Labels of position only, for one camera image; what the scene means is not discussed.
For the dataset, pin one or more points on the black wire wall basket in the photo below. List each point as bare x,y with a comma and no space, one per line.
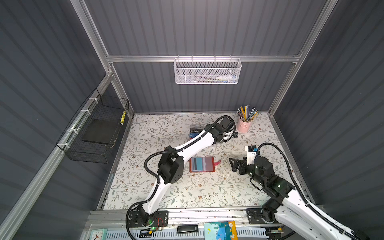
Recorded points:
101,107

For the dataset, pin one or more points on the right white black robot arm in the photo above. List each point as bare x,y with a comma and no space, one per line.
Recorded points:
288,206

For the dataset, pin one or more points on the yellow tag on basket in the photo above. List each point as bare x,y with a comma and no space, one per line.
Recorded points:
123,117

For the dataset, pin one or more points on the black stapler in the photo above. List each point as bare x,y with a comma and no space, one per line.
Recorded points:
184,229

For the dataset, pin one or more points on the markers in white basket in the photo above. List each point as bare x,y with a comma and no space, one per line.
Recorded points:
224,78

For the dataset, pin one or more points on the small teal clock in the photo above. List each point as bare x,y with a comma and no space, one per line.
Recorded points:
98,234

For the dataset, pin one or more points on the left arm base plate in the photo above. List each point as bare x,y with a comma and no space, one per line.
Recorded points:
138,219

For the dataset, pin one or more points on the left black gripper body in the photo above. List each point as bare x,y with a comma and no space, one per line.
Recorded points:
222,136

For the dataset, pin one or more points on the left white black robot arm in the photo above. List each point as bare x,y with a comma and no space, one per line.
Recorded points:
167,166

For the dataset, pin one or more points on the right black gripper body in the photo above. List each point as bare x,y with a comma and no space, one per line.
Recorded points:
250,172

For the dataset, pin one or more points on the colourful picture book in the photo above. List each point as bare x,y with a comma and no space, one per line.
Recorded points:
220,231

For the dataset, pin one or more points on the pens in pink cup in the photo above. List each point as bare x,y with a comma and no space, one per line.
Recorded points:
247,114

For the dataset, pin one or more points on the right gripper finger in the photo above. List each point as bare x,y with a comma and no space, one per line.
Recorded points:
243,170
236,165

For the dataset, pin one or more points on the pink pen cup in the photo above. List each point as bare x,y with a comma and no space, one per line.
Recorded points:
243,127

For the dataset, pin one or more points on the black pad in basket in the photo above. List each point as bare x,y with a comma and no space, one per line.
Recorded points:
101,132

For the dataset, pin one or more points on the clear plastic organizer box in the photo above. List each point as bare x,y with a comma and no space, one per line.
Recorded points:
195,131

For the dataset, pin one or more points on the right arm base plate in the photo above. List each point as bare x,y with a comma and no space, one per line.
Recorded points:
258,216

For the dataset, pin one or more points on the white wire mesh basket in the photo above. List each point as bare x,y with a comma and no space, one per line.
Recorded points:
186,69

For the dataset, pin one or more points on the red card holder wallet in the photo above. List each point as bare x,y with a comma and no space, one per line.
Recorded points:
209,164

